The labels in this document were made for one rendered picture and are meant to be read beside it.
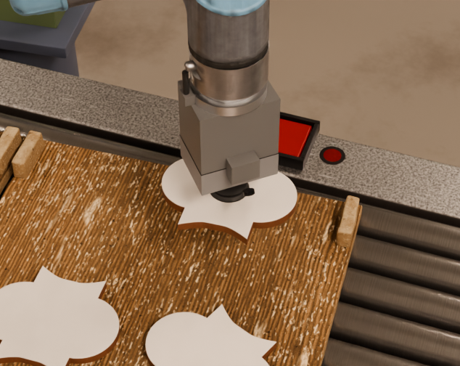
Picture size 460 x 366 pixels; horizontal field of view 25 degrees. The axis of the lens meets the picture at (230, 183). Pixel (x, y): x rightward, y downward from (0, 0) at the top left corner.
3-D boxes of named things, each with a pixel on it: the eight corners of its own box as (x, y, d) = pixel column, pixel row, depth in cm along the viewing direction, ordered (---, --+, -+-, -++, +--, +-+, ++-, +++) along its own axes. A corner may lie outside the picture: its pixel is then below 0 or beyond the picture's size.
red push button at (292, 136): (266, 122, 135) (267, 114, 134) (312, 133, 134) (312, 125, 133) (252, 153, 131) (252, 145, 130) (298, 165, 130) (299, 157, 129)
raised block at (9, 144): (10, 139, 130) (6, 123, 128) (24, 142, 130) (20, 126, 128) (-11, 173, 126) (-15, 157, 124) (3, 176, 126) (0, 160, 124)
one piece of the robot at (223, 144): (204, 113, 95) (207, 232, 107) (294, 88, 97) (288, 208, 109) (167, 49, 101) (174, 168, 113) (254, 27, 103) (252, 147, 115)
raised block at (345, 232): (345, 209, 122) (347, 192, 120) (360, 212, 122) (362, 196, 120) (334, 247, 118) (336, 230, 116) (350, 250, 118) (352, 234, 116)
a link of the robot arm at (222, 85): (281, 58, 97) (199, 80, 95) (280, 96, 100) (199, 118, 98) (250, 11, 102) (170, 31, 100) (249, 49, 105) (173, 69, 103)
